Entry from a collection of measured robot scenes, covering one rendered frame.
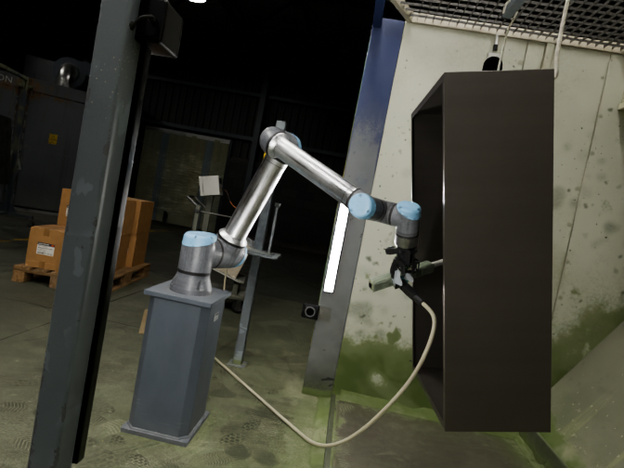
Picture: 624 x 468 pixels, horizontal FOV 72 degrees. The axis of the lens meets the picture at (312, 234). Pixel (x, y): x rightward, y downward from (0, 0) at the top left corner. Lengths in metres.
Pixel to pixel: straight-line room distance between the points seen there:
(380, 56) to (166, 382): 2.07
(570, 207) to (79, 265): 2.56
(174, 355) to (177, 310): 0.20
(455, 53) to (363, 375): 1.96
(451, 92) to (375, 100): 1.16
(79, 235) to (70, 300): 0.10
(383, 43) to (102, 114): 2.19
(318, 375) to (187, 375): 0.98
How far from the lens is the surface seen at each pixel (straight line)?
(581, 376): 2.89
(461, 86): 1.55
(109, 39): 0.78
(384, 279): 1.81
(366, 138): 2.61
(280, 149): 1.79
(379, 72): 2.70
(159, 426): 2.16
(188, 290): 1.98
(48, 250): 4.50
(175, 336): 1.99
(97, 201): 0.74
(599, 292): 2.96
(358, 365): 2.71
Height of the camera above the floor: 1.11
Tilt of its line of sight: 3 degrees down
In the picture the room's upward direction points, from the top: 11 degrees clockwise
